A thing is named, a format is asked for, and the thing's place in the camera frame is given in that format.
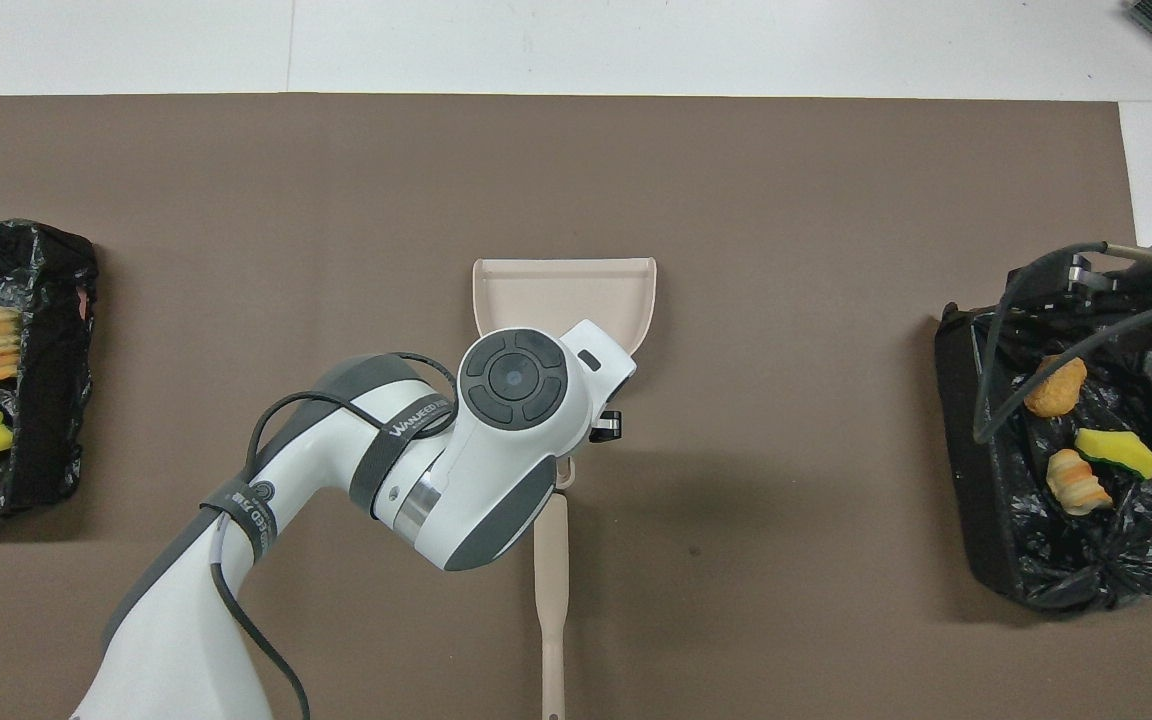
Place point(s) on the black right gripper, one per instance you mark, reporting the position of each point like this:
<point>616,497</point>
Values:
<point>1151,300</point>

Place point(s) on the beige hand brush black bristles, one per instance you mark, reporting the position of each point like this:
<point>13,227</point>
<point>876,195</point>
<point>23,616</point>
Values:
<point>552,580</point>

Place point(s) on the brown bread roll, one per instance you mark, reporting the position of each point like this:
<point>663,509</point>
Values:
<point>1054,390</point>

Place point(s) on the beige plastic dustpan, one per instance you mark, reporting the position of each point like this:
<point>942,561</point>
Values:
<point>566,290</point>

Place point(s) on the yellow sponge wedge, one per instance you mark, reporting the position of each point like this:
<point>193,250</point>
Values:
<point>1118,453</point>

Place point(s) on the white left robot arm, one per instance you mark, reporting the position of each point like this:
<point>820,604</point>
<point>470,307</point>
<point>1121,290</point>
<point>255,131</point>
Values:
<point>496,430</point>

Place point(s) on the brown table mat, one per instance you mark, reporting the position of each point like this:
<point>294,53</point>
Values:
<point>836,200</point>

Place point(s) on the bin with knotted black bag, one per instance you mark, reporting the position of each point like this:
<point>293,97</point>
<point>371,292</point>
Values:
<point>996,520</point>

